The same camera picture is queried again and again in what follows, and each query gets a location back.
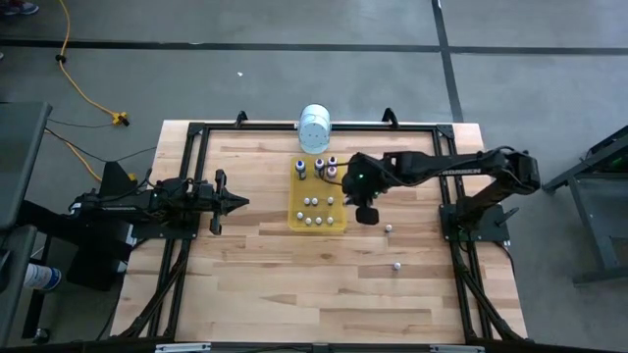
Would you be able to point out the black frame clamp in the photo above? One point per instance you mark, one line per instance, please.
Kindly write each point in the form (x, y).
(390, 117)
(240, 118)

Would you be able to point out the white perforated cylinder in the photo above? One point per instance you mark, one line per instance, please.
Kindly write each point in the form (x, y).
(314, 130)

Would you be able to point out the person's shoe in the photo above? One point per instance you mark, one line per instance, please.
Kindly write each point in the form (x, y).
(19, 7)

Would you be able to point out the tall bottle with blue tip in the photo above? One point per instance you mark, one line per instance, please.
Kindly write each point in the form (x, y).
(300, 169)

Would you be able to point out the yellow translucent plastic bin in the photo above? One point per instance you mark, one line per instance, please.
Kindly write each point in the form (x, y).
(319, 188)

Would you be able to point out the white cylinder with blue end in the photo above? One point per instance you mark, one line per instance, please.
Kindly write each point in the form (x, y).
(41, 277)

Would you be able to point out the tall bottle with black tip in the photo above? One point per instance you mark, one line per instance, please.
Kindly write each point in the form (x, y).
(319, 166)

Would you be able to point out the black caster wheel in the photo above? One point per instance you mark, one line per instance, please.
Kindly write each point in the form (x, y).
(41, 335)

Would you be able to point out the grey desk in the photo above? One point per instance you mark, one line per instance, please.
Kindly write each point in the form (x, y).
(19, 147)

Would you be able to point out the black stand beside table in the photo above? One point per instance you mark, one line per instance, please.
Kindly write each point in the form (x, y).
(93, 265)

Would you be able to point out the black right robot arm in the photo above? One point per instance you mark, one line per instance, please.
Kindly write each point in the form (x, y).
(441, 169)

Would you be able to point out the silver metal bracket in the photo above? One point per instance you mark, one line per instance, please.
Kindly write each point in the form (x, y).
(456, 349)
(182, 348)

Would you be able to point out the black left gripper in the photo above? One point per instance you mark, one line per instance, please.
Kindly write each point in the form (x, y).
(213, 201)

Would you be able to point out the black metal stand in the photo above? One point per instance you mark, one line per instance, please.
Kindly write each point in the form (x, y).
(599, 235)

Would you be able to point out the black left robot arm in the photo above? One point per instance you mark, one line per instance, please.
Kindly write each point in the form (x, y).
(137, 203)

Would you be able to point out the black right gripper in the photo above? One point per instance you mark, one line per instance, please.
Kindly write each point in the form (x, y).
(367, 216)

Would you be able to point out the tall bottle with purple tip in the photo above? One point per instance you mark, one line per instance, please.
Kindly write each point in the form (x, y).
(332, 160)

